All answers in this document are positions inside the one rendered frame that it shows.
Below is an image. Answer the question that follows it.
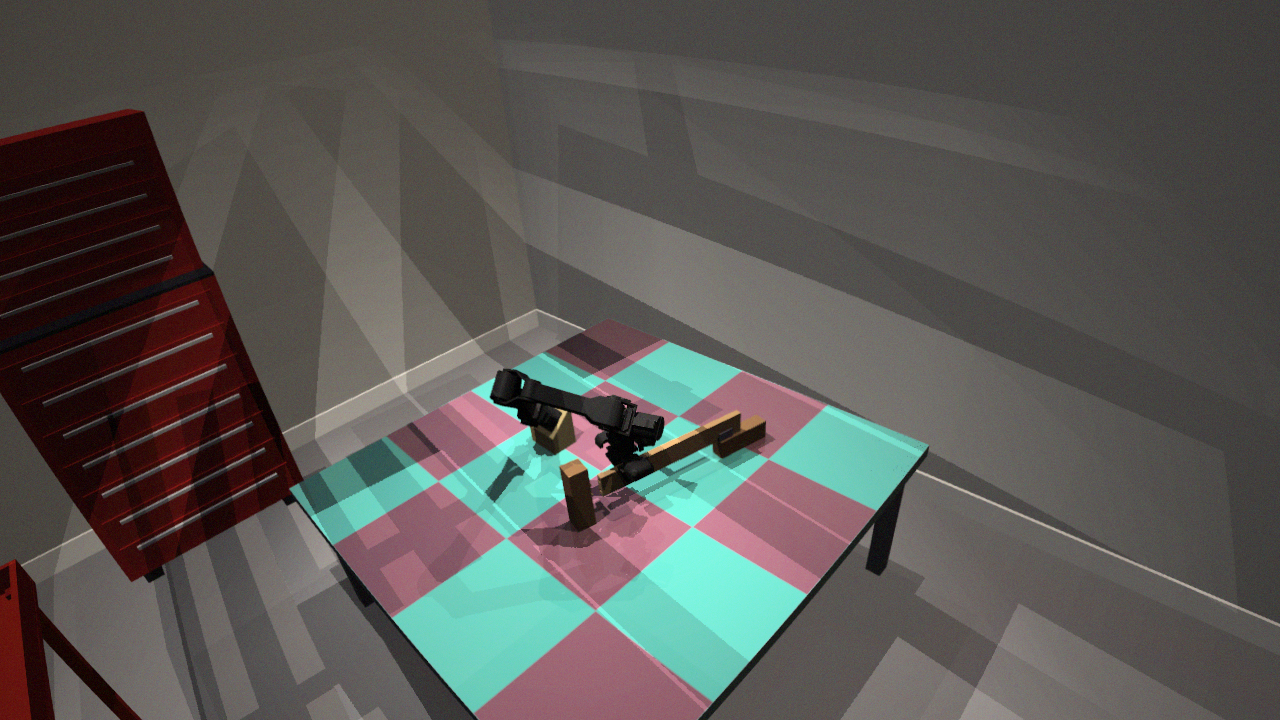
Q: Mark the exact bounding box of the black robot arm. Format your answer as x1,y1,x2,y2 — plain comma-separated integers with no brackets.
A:
489,368,664,452

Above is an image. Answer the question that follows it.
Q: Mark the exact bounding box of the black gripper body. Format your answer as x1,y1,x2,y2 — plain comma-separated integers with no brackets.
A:
594,430,654,480

